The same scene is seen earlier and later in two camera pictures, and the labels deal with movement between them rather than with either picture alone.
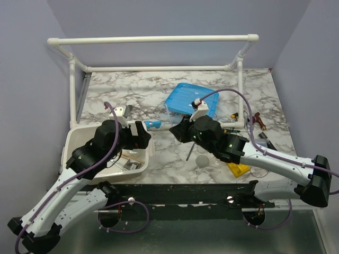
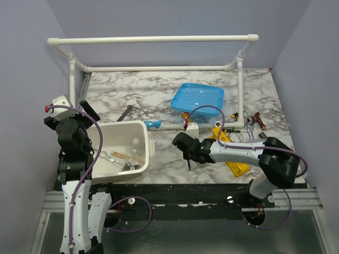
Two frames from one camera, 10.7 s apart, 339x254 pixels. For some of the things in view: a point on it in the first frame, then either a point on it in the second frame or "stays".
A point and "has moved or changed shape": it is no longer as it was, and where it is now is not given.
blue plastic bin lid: x=180 y=99 has moved or changed shape
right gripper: x=179 y=130 to x=186 y=155
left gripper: x=140 y=141 to x=54 y=123
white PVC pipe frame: x=237 y=63 stays
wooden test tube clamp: x=133 y=158 stays
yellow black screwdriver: x=236 y=115 stays
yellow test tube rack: x=237 y=169 stays
